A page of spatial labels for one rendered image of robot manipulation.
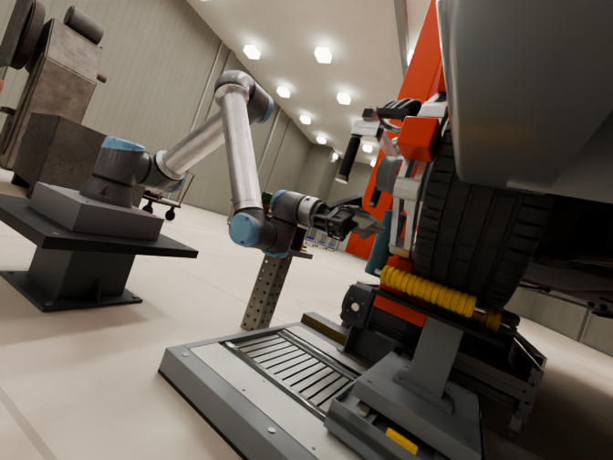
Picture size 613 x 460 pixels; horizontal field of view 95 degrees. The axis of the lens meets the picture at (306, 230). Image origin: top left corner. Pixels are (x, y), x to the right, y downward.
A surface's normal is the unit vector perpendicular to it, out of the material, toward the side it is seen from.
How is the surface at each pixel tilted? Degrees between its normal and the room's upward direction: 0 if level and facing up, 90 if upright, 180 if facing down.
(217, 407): 90
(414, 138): 90
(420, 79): 90
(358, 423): 90
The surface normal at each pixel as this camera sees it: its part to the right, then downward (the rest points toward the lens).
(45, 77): 0.78, 0.31
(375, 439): -0.50, -0.18
